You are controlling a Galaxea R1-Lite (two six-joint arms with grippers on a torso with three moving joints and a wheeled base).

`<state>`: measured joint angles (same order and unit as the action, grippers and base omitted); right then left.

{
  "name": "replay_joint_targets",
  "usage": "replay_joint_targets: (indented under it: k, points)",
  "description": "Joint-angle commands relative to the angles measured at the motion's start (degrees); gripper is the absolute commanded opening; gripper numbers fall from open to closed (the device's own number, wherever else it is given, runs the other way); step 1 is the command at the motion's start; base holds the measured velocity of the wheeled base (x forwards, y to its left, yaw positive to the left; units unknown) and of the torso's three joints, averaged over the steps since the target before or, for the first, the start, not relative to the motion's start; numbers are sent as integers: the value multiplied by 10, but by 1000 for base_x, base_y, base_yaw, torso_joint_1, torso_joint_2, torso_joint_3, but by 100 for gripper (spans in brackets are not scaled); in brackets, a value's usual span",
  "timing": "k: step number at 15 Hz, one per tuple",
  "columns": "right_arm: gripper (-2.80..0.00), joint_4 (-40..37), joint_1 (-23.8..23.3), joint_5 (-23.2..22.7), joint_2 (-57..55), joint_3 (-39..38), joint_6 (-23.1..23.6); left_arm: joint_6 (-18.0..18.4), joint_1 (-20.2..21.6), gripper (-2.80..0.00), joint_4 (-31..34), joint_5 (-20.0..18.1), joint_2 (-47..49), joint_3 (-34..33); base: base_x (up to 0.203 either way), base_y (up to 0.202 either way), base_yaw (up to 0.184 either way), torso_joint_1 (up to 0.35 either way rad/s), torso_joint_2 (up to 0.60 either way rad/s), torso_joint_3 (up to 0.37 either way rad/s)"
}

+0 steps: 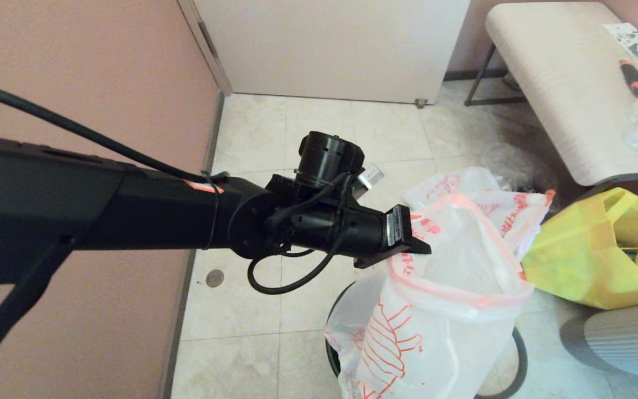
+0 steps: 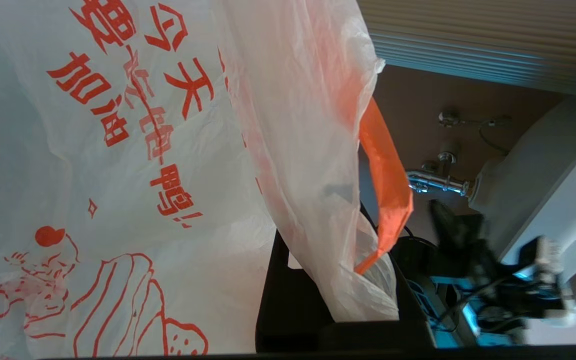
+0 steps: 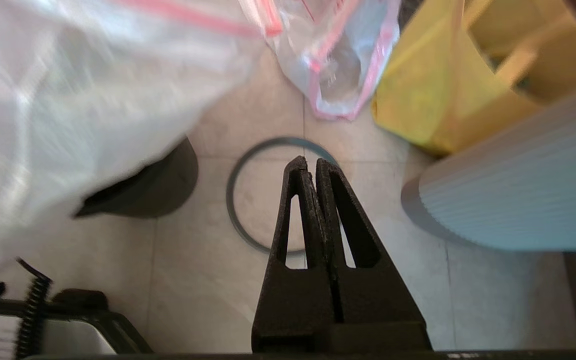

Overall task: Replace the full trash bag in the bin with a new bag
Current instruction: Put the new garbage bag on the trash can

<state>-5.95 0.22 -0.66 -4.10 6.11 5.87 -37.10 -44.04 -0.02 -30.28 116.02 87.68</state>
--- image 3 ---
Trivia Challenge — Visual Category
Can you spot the grey bin rim ring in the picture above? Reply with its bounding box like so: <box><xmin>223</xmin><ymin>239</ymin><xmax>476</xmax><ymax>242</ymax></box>
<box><xmin>225</xmin><ymin>136</ymin><xmax>340</xmax><ymax>256</ymax></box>

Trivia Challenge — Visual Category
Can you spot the black round trash bin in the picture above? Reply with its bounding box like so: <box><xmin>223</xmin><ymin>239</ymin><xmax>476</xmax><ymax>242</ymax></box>
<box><xmin>73</xmin><ymin>137</ymin><xmax>200</xmax><ymax>219</ymax></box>

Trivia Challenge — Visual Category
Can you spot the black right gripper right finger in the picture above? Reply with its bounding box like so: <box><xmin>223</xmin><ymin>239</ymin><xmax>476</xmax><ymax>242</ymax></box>
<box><xmin>315</xmin><ymin>158</ymin><xmax>433</xmax><ymax>352</ymax></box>

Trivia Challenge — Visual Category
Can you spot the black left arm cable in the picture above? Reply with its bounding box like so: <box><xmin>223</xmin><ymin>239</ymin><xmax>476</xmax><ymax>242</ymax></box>
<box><xmin>14</xmin><ymin>257</ymin><xmax>53</xmax><ymax>360</ymax></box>

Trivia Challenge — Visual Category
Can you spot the white red-print plastic bag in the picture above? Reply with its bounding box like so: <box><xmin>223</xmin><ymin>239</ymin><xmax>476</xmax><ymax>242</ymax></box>
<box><xmin>0</xmin><ymin>0</ymin><xmax>281</xmax><ymax>273</ymax></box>

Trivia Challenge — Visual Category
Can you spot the yellow fabric bag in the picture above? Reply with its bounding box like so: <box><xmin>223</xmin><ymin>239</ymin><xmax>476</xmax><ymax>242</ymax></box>
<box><xmin>371</xmin><ymin>0</ymin><xmax>576</xmax><ymax>157</ymax></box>

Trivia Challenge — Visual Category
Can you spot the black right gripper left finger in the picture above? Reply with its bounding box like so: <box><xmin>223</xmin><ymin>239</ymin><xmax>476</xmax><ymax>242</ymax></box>
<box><xmin>251</xmin><ymin>156</ymin><xmax>340</xmax><ymax>352</ymax></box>

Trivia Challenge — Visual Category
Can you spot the used white red plastic bag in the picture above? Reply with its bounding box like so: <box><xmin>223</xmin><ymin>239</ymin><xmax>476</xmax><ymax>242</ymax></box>
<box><xmin>240</xmin><ymin>0</ymin><xmax>403</xmax><ymax>122</ymax></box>

